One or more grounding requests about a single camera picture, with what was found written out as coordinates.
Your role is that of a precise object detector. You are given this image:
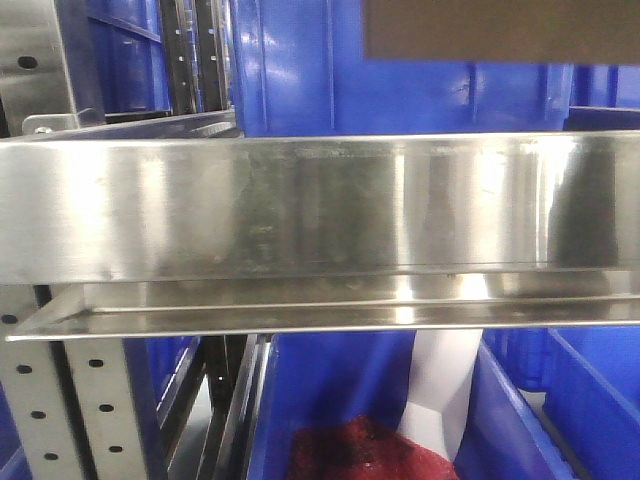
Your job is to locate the blue plastic bin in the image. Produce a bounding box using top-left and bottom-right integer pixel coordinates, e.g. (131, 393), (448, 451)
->
(483, 326), (639, 479)
(230, 1), (574, 137)
(86, 0), (170, 114)
(246, 331), (573, 479)

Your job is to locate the right blue plastic bin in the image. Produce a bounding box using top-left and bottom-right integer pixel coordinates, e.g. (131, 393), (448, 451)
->
(483, 326), (639, 479)

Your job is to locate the red mesh fabric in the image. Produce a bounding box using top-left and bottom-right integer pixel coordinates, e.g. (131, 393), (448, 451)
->
(286, 415), (458, 479)

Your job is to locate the left blue plastic bin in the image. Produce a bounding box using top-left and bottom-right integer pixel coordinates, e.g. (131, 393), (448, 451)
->
(86, 0), (170, 114)

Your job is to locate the perforated steel shelf post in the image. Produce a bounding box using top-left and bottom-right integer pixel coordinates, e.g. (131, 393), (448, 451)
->
(1, 1), (167, 479)

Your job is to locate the tall brown cardboard box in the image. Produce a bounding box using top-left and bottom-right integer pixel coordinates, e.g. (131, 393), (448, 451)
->
(362, 1), (639, 65)

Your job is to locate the upper blue plastic bin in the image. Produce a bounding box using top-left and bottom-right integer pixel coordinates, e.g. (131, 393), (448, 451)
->
(230, 1), (574, 137)

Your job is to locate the lower blue plastic bin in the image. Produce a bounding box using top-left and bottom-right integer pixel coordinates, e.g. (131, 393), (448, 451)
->
(246, 331), (573, 479)

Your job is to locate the stainless steel shelf beam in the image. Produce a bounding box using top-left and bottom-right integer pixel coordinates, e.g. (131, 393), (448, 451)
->
(1, 131), (639, 341)

